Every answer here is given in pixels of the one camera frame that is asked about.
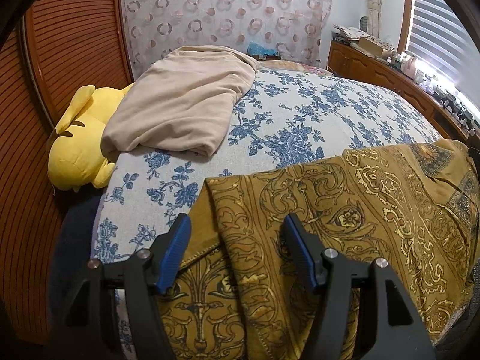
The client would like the gold patterned garment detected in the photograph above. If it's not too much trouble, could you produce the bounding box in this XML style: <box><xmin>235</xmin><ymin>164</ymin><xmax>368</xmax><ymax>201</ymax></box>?
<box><xmin>158</xmin><ymin>139</ymin><xmax>479</xmax><ymax>359</ymax></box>

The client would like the yellow plush toy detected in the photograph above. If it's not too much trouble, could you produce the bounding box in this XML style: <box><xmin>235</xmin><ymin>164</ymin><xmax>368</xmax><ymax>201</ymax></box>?
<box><xmin>47</xmin><ymin>85</ymin><xmax>130</xmax><ymax>191</ymax></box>

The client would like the blue floral bed sheet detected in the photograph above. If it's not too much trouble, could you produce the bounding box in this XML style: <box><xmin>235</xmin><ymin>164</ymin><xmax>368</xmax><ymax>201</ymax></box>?
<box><xmin>92</xmin><ymin>68</ymin><xmax>439</xmax><ymax>359</ymax></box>

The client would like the beige folded cloth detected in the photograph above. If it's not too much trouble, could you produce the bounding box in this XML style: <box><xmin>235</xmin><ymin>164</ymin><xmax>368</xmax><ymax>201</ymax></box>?
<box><xmin>101</xmin><ymin>46</ymin><xmax>259</xmax><ymax>161</ymax></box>

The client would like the pink kettle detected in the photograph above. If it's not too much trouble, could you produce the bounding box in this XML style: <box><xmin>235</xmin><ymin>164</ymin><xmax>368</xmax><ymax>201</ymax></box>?
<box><xmin>401</xmin><ymin>56</ymin><xmax>417</xmax><ymax>80</ymax></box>

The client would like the wooden sideboard cabinet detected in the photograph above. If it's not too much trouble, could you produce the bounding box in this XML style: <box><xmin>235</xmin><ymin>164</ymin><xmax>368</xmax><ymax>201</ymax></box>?
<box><xmin>327</xmin><ymin>41</ymin><xmax>469</xmax><ymax>143</ymax></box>

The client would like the cardboard box on cabinet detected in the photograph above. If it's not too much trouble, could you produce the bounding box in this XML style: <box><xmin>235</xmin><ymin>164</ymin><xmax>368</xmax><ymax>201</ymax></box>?
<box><xmin>358</xmin><ymin>37</ymin><xmax>395</xmax><ymax>59</ymax></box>

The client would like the pink floral blanket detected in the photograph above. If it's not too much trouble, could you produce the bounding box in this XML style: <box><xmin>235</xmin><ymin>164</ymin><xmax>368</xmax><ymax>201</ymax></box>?
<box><xmin>259</xmin><ymin>60</ymin><xmax>333</xmax><ymax>76</ymax></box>

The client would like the window zebra blind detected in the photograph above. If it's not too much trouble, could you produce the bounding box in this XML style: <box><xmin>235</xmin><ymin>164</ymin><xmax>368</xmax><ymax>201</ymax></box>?
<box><xmin>407</xmin><ymin>0</ymin><xmax>479</xmax><ymax>104</ymax></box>

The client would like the floral folded cloth pile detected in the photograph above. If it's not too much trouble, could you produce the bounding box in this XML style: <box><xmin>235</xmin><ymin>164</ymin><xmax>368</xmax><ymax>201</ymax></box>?
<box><xmin>332</xmin><ymin>24</ymin><xmax>369</xmax><ymax>43</ymax></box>

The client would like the blue item on box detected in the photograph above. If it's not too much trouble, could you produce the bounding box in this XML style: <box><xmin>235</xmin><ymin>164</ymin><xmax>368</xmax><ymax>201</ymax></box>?
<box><xmin>247</xmin><ymin>42</ymin><xmax>281</xmax><ymax>61</ymax></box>

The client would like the pink circle patterned curtain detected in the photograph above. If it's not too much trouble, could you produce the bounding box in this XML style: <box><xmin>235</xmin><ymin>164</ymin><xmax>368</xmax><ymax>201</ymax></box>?
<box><xmin>121</xmin><ymin>0</ymin><xmax>332</xmax><ymax>77</ymax></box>

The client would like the beige tied side curtain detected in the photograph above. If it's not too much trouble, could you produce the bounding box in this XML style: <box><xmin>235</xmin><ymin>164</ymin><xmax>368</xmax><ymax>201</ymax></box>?
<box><xmin>365</xmin><ymin>0</ymin><xmax>386</xmax><ymax>39</ymax></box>

